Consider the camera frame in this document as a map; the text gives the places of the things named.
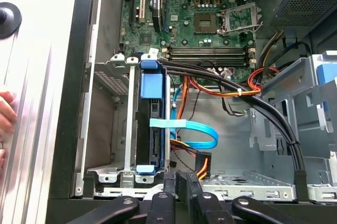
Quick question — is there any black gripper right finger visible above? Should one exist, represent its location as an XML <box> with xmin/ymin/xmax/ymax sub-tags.
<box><xmin>175</xmin><ymin>171</ymin><xmax>294</xmax><ymax>224</ymax></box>

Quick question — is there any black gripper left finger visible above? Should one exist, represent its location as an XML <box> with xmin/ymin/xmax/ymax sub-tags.
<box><xmin>91</xmin><ymin>171</ymin><xmax>176</xmax><ymax>224</ymax></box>

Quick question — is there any power wire with black plug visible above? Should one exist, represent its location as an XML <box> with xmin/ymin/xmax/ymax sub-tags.
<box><xmin>170</xmin><ymin>76</ymin><xmax>213</xmax><ymax>181</ymax></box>

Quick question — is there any blue wire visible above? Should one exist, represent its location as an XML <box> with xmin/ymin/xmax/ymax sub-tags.
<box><xmin>149</xmin><ymin>86</ymin><xmax>219</xmax><ymax>151</ymax></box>

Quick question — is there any hard disk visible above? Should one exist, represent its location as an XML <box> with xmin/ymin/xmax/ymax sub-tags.
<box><xmin>136</xmin><ymin>60</ymin><xmax>172</xmax><ymax>177</ymax></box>

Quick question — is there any metal disk bay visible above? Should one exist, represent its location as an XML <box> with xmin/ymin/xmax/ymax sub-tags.
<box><xmin>84</xmin><ymin>54</ymin><xmax>172</xmax><ymax>186</ymax></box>

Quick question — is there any person's hand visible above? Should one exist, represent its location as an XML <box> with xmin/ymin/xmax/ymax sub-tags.
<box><xmin>0</xmin><ymin>91</ymin><xmax>18</xmax><ymax>170</ymax></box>

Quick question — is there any black PC case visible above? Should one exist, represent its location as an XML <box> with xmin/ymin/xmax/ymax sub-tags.
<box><xmin>48</xmin><ymin>0</ymin><xmax>337</xmax><ymax>224</ymax></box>

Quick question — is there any black RAM slot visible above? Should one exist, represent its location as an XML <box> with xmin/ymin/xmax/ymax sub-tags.
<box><xmin>168</xmin><ymin>61</ymin><xmax>250</xmax><ymax>67</ymax></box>
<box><xmin>168</xmin><ymin>46</ymin><xmax>250</xmax><ymax>52</ymax></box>
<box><xmin>168</xmin><ymin>51</ymin><xmax>250</xmax><ymax>57</ymax></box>
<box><xmin>168</xmin><ymin>56</ymin><xmax>250</xmax><ymax>62</ymax></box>

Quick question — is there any metal drive cage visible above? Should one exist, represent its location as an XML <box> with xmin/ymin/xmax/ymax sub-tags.
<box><xmin>260</xmin><ymin>51</ymin><xmax>337</xmax><ymax>161</ymax></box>

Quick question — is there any metal socket cover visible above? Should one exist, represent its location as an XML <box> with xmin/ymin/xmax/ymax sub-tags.
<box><xmin>219</xmin><ymin>2</ymin><xmax>263</xmax><ymax>35</ymax></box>

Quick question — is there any CPU socket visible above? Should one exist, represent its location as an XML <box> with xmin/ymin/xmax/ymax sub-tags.
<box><xmin>194</xmin><ymin>13</ymin><xmax>218</xmax><ymax>34</ymax></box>

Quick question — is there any green motherboard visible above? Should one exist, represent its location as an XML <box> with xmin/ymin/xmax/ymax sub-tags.
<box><xmin>120</xmin><ymin>0</ymin><xmax>257</xmax><ymax>82</ymax></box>

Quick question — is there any locking lever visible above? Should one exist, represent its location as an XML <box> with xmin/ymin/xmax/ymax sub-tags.
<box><xmin>252</xmin><ymin>7</ymin><xmax>264</xmax><ymax>34</ymax></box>

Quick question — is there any black expansion slot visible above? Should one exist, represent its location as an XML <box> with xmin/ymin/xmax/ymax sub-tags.
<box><xmin>128</xmin><ymin>0</ymin><xmax>137</xmax><ymax>29</ymax></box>

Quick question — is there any white expansion slot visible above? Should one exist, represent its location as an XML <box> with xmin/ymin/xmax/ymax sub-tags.
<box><xmin>138</xmin><ymin>0</ymin><xmax>147</xmax><ymax>24</ymax></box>

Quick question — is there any black round disc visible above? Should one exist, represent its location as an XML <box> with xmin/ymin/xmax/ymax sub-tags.
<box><xmin>0</xmin><ymin>2</ymin><xmax>23</xmax><ymax>40</ymax></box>

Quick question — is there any grey wire bundle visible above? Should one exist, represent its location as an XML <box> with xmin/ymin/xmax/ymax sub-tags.
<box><xmin>220</xmin><ymin>96</ymin><xmax>249</xmax><ymax>117</ymax></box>

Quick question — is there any orange red wire bundle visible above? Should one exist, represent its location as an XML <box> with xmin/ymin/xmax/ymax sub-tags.
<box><xmin>184</xmin><ymin>66</ymin><xmax>282</xmax><ymax>99</ymax></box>

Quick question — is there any black cable bundle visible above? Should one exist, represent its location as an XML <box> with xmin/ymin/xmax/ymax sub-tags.
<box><xmin>156</xmin><ymin>59</ymin><xmax>308</xmax><ymax>201</ymax></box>

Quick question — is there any yellow black wire bundle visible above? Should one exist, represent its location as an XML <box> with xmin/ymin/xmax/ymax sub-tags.
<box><xmin>257</xmin><ymin>30</ymin><xmax>285</xmax><ymax>70</ymax></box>

